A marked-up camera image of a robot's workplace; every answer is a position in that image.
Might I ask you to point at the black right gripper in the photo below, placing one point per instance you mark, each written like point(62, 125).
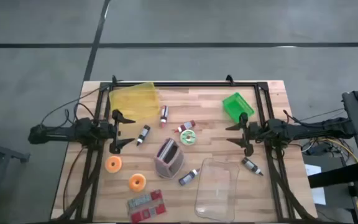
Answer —
point(256, 130)

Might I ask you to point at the violet food colouring bottle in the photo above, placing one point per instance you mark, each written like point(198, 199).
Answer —
point(186, 178)

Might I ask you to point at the red candy package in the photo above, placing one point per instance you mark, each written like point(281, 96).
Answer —
point(146, 205)

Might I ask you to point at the black cart crossbar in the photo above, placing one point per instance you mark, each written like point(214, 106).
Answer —
point(337, 175)

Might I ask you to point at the white paper sheet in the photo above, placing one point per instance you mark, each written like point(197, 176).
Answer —
point(319, 196)

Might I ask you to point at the black frame clamp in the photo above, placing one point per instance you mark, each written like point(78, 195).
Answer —
point(114, 79)
point(229, 79)

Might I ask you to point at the green plastic basket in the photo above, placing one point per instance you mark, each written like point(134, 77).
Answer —
point(236, 105)

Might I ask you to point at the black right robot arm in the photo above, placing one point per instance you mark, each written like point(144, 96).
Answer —
point(306, 130)

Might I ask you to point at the green frosted donut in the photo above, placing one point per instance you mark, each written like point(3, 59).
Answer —
point(183, 138)

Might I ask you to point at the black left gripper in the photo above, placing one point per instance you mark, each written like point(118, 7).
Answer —
point(107, 130)

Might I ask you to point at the clear plastic container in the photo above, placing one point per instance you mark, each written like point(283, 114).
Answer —
point(216, 189)

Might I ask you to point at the pink and grey toaster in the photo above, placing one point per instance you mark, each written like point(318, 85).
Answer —
point(179, 161)

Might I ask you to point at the black food colouring bottle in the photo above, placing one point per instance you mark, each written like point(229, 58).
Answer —
point(143, 134)
point(250, 165)

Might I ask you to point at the red marker tube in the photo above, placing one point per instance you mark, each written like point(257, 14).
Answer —
point(164, 115)

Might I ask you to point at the yellow translucent plastic bin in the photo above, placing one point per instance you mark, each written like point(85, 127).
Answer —
point(135, 99)

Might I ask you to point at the red-tipped food colouring bottle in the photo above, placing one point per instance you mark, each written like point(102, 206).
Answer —
point(186, 125)

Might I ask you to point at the black aluminium table frame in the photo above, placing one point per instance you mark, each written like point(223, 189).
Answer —
point(182, 84)

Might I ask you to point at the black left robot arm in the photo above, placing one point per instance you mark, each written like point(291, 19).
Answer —
point(57, 133)

